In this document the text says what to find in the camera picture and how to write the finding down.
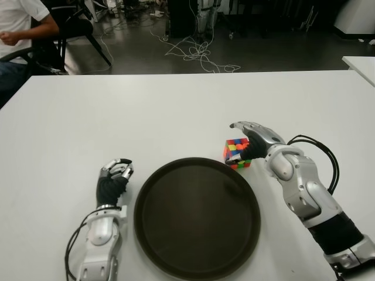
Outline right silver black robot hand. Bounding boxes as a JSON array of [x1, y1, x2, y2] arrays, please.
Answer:
[[224, 120, 287, 165]]

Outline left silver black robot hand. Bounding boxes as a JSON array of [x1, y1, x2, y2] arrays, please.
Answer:
[[97, 157, 135, 209]]

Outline multicoloured Rubik's cube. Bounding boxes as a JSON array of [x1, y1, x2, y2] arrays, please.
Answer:
[[224, 137, 253, 170]]

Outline dark brown round plate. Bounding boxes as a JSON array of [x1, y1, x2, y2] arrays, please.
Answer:
[[134, 157, 261, 278]]

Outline white neighbouring table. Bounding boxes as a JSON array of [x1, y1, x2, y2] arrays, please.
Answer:
[[342, 56, 375, 87]]

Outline black equipment racks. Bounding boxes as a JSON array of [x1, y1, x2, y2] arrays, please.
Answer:
[[219, 0, 335, 40]]

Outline folded metal stands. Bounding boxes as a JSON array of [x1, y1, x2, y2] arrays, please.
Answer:
[[298, 5, 320, 33]]

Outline silver humanoid robot legs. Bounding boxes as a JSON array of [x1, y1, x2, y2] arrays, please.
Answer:
[[196, 0, 219, 36]]

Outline black office chair armrest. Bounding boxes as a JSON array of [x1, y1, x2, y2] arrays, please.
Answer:
[[0, 48, 70, 77]]

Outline black cabinet on casters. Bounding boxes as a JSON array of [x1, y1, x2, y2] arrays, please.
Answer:
[[168, 0, 203, 39]]

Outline white pillar with black base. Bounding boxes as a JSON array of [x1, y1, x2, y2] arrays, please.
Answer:
[[333, 0, 375, 39]]

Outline black four-legged chair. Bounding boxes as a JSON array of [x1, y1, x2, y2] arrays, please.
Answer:
[[43, 0, 114, 74]]

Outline person in white shirt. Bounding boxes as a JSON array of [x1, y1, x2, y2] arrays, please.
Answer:
[[0, 0, 61, 100]]

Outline right arm black cables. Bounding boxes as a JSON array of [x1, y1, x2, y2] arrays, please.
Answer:
[[287, 133, 340, 196]]

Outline arm black cables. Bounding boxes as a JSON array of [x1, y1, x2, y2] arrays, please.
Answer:
[[64, 216, 94, 281], [287, 133, 340, 196]]

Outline left arm black cables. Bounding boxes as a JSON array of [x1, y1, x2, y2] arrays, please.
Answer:
[[64, 216, 94, 281]]

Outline tangled white floor cable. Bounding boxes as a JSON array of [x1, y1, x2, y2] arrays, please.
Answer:
[[151, 0, 243, 74]]

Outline white cable by chair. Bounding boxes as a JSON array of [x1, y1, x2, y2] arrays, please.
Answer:
[[64, 17, 156, 74]]

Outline white desk frame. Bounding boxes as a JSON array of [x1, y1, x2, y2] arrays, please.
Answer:
[[83, 0, 102, 23]]

